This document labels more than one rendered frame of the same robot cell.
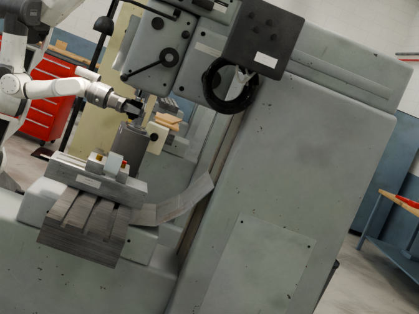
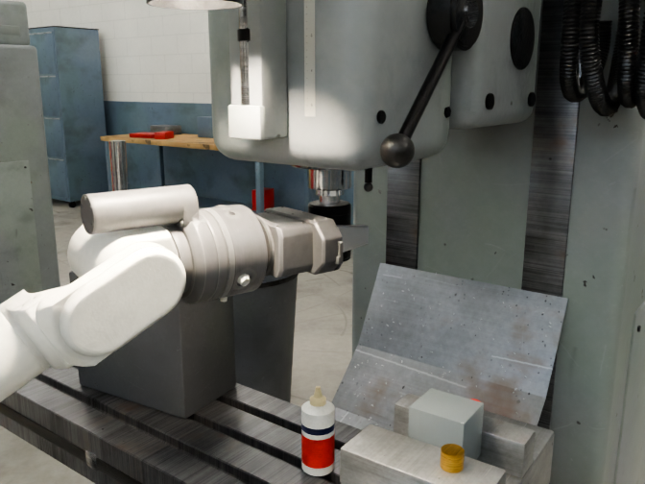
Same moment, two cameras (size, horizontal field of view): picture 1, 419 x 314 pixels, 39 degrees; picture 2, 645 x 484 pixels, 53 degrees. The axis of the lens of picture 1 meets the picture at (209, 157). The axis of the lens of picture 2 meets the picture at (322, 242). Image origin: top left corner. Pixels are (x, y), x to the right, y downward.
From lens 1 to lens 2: 1.91 m
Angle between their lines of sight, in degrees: 45
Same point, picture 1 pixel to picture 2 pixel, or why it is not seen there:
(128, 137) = (195, 307)
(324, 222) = not seen: outside the picture
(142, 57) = (394, 45)
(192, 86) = (500, 81)
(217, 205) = (620, 334)
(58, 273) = not seen: outside the picture
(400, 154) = (85, 83)
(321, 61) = not seen: outside the picture
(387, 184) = (89, 126)
